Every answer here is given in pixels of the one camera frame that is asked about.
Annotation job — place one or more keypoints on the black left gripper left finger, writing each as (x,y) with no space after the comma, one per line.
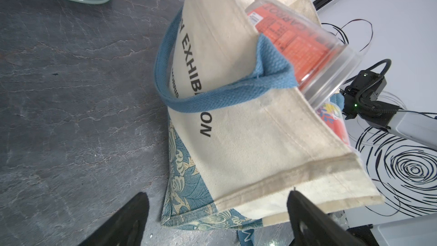
(126,227)

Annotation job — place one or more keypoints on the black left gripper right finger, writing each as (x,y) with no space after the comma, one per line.
(312,227)

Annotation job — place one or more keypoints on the cream canvas bag blue handles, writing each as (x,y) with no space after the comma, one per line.
(241,135)

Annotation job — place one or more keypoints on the red bee label seed jar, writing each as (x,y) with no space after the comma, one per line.
(332,116)

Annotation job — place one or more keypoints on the large radish label seed jar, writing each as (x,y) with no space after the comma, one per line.
(321,61)

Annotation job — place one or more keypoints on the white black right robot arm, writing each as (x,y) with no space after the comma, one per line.
(398,148)

